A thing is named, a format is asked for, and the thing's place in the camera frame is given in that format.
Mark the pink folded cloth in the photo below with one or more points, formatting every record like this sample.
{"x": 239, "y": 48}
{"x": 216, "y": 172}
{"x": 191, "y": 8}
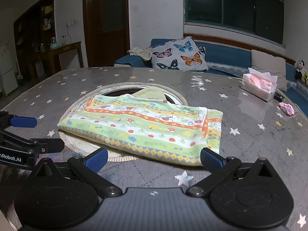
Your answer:
{"x": 257, "y": 86}

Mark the dark wooden door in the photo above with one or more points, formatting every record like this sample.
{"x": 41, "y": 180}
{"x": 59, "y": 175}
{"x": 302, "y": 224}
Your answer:
{"x": 108, "y": 28}

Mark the pink hair scrunchie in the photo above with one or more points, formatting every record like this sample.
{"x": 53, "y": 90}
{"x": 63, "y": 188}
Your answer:
{"x": 287, "y": 108}

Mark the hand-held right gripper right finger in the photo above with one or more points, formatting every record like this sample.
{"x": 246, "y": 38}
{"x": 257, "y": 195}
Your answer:
{"x": 211, "y": 160}

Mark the cream crochet cloth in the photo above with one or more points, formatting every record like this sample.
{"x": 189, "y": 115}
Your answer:
{"x": 142, "y": 52}

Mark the round built-in table cooktop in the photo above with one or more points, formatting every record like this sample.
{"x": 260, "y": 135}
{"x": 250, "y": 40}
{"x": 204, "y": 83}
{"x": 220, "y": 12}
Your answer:
{"x": 115, "y": 92}

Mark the white fridge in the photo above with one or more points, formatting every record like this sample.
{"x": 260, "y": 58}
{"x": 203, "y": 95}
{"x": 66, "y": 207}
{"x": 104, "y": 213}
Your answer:
{"x": 7, "y": 72}

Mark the blue sofa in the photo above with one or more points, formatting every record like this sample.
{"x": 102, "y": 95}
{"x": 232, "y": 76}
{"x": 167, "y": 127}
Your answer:
{"x": 223, "y": 53}

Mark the colourful patterned children's shirt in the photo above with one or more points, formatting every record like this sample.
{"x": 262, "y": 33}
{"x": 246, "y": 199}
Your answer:
{"x": 144, "y": 130}

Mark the glass jar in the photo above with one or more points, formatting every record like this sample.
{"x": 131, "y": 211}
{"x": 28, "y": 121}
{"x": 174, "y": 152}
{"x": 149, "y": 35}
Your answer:
{"x": 64, "y": 40}

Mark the dark wooden shelf cabinet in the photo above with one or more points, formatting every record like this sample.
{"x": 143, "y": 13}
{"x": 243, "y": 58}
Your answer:
{"x": 28, "y": 28}

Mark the beige plain pillow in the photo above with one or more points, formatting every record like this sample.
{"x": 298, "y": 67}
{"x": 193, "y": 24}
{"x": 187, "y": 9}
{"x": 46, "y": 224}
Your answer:
{"x": 269, "y": 65}

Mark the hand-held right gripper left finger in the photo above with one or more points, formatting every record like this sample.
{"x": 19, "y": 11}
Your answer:
{"x": 97, "y": 160}

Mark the green framed window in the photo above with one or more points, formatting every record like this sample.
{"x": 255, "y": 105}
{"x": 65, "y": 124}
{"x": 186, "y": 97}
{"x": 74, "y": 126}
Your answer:
{"x": 238, "y": 7}

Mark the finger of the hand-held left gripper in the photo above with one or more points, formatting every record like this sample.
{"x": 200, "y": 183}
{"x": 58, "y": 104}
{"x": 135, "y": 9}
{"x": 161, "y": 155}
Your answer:
{"x": 22, "y": 122}
{"x": 45, "y": 145}

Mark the wooden side table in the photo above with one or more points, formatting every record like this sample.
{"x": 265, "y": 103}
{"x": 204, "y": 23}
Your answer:
{"x": 65, "y": 47}

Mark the yellow green plush toy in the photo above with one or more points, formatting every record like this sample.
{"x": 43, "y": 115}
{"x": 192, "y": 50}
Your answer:
{"x": 305, "y": 78}

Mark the grey star print tablecloth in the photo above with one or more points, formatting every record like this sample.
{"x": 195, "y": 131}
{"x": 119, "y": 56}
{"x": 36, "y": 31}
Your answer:
{"x": 168, "y": 81}

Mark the butterfly print pillow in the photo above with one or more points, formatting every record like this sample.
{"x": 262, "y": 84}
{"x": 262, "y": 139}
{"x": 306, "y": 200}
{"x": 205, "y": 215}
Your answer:
{"x": 178, "y": 55}

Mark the panda plush toy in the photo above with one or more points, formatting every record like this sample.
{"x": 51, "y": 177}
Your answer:
{"x": 300, "y": 66}

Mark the pale green kettle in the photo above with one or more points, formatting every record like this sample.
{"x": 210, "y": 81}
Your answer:
{"x": 53, "y": 43}

